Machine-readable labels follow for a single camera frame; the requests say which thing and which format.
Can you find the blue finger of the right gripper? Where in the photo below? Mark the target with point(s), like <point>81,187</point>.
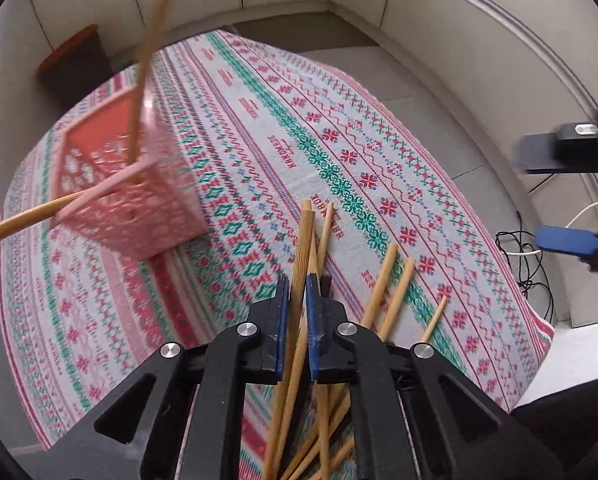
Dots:
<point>566,241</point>

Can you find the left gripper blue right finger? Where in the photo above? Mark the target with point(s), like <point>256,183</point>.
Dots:
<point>314,312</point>

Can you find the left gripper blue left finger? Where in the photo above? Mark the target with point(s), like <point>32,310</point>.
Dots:
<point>282,297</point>

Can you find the pink plastic utensil basket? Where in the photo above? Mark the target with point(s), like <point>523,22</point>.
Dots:
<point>139,210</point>

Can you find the wooden chopstick from basket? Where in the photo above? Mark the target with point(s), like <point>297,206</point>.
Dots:
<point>39,213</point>

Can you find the white lower kitchen cabinets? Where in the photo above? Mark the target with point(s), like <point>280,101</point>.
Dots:
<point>502,67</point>

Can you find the short wooden chopstick on cloth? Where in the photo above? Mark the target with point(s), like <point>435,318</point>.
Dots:
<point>431,326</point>

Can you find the patterned red green tablecloth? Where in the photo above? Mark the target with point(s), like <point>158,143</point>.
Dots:
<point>164,368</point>

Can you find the red rimmed dark trash bin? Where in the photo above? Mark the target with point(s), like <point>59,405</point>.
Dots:
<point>76,68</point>

